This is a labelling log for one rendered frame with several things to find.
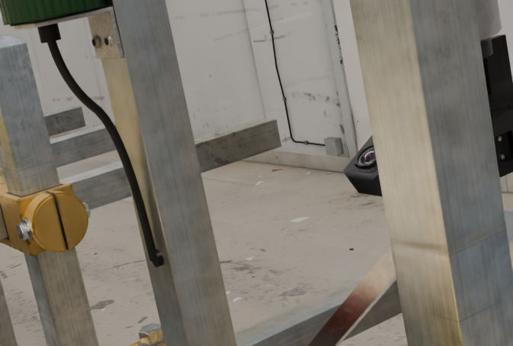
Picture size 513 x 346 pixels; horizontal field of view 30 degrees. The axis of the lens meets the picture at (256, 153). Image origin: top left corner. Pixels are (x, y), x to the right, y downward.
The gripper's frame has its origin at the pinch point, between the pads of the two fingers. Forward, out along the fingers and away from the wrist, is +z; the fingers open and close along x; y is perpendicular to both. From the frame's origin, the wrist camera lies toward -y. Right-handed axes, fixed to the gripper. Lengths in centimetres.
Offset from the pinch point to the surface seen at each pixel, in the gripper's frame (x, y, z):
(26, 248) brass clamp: 18.9, -30.9, -10.7
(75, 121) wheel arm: 73, -3, -12
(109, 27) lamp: -5.5, -30.0, -28.3
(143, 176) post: -5.0, -29.8, -19.0
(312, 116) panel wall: 329, 220, 58
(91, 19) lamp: -3.3, -30.0, -29.0
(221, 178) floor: 378, 189, 86
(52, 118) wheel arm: 73, -6, -13
